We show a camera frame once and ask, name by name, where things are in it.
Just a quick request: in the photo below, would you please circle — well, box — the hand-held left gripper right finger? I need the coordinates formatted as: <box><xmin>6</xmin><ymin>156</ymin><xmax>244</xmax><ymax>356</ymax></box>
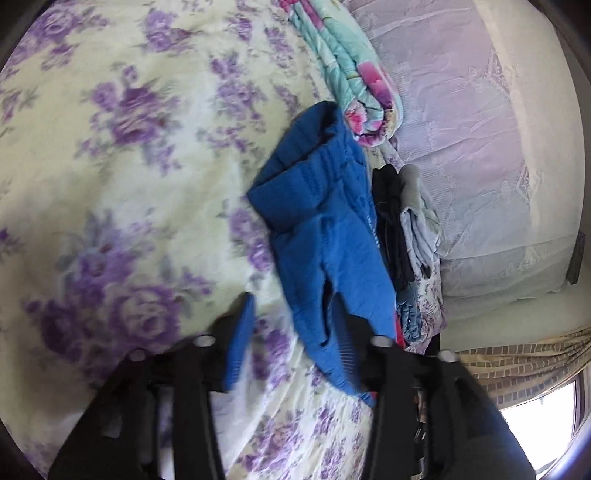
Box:
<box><xmin>330</xmin><ymin>293</ymin><xmax>539</xmax><ymax>480</ymax></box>

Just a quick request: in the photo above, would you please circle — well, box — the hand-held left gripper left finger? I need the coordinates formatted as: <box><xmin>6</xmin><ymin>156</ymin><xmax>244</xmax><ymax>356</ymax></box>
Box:
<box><xmin>48</xmin><ymin>293</ymin><xmax>257</xmax><ymax>480</ymax></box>

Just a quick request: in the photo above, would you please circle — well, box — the blue knit sweater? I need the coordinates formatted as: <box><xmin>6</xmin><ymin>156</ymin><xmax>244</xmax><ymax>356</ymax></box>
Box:
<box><xmin>247</xmin><ymin>100</ymin><xmax>399</xmax><ymax>408</ymax></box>

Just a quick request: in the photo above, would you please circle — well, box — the blue grey ruffled cloth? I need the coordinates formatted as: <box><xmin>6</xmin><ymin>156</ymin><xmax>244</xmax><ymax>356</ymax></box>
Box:
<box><xmin>396</xmin><ymin>277</ymin><xmax>429</xmax><ymax>343</ymax></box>

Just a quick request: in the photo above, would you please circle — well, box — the folded black garment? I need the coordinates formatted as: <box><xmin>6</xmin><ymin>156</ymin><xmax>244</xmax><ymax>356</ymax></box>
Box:
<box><xmin>372</xmin><ymin>164</ymin><xmax>428</xmax><ymax>286</ymax></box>

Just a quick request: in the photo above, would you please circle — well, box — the folded light grey garment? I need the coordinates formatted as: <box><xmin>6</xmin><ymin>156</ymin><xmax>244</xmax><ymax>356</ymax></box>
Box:
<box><xmin>399</xmin><ymin>164</ymin><xmax>445</xmax><ymax>278</ymax></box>

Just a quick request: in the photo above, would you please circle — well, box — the beige brick pattern curtain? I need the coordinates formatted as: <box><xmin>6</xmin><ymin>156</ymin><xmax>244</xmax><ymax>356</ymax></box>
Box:
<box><xmin>442</xmin><ymin>325</ymin><xmax>591</xmax><ymax>411</ymax></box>

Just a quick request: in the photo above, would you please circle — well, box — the purple floral bed sheet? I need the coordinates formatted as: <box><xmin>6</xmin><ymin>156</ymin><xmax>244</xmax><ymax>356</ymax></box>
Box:
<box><xmin>0</xmin><ymin>0</ymin><xmax>448</xmax><ymax>480</ymax></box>

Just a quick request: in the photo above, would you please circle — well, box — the window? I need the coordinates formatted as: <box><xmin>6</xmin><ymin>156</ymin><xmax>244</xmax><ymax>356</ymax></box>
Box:
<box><xmin>499</xmin><ymin>369</ymin><xmax>583</xmax><ymax>468</ymax></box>

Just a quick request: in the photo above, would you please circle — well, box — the lavender lace pillow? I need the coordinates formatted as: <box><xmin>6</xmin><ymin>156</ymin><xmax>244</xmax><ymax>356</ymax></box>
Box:
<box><xmin>346</xmin><ymin>0</ymin><xmax>583</xmax><ymax>319</ymax></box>

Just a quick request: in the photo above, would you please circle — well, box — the folded teal pink floral quilt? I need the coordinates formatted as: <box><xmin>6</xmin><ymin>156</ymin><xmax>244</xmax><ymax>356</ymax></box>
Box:
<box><xmin>277</xmin><ymin>0</ymin><xmax>403</xmax><ymax>148</ymax></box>

